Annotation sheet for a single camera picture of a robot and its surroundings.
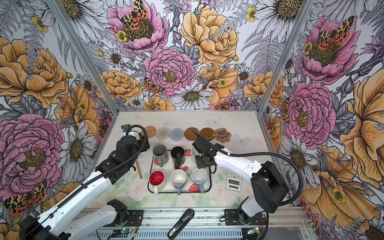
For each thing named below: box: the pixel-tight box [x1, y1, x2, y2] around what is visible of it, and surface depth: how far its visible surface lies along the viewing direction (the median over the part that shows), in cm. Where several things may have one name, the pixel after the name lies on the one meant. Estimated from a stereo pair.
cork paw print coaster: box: [214, 128, 232, 143], surface depth 110 cm
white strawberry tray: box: [203, 168, 212, 193], surface depth 86 cm
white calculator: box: [226, 169, 242, 192], surface depth 87 cm
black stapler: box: [167, 208, 195, 240], surface depth 71 cm
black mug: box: [170, 146, 186, 170], surface depth 91 cm
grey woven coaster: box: [169, 128, 185, 141], surface depth 110 cm
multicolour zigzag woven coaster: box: [155, 126, 171, 140], surface depth 111 cm
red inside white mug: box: [148, 170, 166, 195], surface depth 83 cm
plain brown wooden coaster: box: [184, 127, 200, 141], surface depth 111 cm
